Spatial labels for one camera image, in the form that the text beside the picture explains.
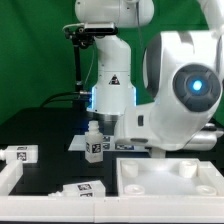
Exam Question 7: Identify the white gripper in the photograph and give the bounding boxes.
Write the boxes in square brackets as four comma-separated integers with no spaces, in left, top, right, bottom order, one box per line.
[183,123,224,151]

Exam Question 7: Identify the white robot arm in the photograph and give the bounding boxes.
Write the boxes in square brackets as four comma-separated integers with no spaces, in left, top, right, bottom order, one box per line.
[75,0,224,151]

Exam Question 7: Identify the white U-shaped fence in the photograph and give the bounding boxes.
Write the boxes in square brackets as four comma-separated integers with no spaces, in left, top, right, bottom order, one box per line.
[0,161,224,224]

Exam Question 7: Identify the white sheet with markers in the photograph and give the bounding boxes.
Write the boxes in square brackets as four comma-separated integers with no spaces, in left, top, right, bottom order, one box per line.
[68,135,148,152]

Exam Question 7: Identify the black cables at base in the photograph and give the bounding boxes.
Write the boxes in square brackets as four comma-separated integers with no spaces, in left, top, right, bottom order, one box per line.
[40,90,93,108]

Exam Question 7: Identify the black camera on stand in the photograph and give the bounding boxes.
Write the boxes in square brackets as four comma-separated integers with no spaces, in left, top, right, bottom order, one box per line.
[62,23,118,95]

